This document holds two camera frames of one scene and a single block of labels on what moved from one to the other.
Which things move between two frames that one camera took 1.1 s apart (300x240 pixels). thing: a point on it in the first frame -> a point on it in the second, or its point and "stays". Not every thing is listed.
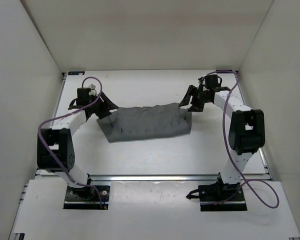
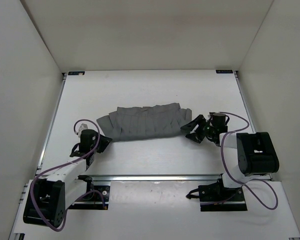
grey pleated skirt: [143, 122] stays
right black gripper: [195, 107] -> [195, 136]
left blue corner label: [74, 73] stays
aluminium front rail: [196, 178] stays
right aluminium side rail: [247, 108] stays
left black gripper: [107, 105] -> [105, 141]
